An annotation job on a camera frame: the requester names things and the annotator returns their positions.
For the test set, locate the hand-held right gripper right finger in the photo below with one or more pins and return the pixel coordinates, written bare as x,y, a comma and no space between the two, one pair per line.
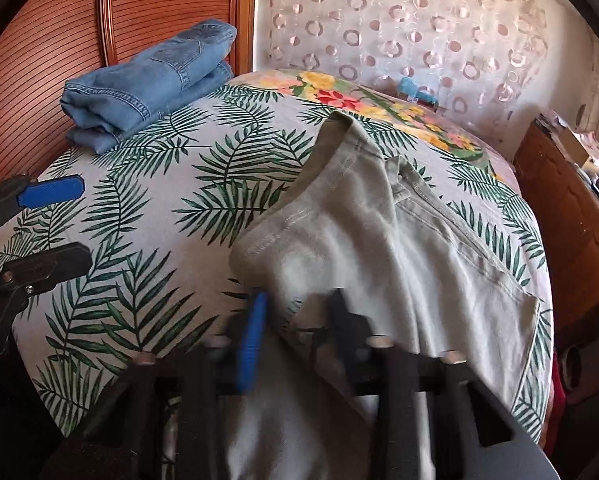
347,335

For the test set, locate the folded blue jeans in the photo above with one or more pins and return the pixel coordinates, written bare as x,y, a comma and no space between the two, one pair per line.
149,85

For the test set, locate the palm leaf print bedsheet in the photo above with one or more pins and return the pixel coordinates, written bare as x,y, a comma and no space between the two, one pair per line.
179,170

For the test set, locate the small blue object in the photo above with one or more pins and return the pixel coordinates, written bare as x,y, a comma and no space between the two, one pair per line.
412,87

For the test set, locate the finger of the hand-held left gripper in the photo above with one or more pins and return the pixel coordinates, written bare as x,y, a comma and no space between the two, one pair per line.
54,190
49,265

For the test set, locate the sheer circle pattern curtain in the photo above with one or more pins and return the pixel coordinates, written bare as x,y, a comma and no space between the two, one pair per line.
404,25

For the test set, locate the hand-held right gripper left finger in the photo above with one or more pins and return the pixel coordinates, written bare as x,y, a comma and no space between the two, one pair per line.
252,345

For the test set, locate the wooden slatted headboard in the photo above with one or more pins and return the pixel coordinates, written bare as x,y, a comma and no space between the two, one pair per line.
54,35

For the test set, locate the floral print blanket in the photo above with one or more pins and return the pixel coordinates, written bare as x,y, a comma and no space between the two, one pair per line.
329,90

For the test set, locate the wooden cabinet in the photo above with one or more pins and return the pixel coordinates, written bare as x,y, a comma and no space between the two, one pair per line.
569,210

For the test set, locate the red cloth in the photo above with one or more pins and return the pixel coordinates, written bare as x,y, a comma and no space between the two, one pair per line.
559,395

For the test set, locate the cardboard box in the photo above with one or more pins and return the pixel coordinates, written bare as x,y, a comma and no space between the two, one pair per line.
572,142

